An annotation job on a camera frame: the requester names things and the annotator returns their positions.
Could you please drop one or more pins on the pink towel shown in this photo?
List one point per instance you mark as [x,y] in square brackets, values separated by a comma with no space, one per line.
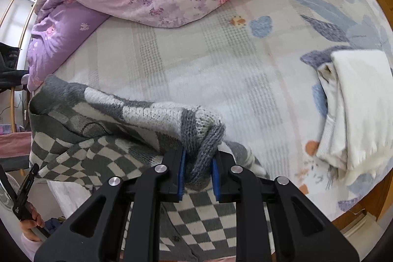
[12,142]

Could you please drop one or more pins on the person's left hand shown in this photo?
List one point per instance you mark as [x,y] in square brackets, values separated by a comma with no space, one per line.
[30,220]

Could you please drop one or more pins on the wooden clothes rack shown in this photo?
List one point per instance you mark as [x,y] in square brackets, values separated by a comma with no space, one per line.
[12,108]

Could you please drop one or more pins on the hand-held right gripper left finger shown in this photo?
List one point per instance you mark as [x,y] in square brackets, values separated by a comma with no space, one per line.
[181,173]

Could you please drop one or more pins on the grey white checkered cardigan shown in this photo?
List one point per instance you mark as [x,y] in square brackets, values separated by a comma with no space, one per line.
[92,145]

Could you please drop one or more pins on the dark grey cloth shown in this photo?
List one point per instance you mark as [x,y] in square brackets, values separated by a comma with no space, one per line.
[13,162]

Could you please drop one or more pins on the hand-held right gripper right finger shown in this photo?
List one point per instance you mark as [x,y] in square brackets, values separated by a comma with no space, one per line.
[215,179]

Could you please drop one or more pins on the black jacket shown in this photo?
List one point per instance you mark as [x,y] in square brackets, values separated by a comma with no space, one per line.
[10,71]

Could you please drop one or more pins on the white standing fan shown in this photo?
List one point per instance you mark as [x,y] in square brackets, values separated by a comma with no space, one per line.
[6,194]

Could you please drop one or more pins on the folded white clothes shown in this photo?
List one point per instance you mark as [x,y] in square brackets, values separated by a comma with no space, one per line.
[359,111]

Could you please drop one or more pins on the person's left forearm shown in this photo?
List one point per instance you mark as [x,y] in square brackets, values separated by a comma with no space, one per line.
[29,246]

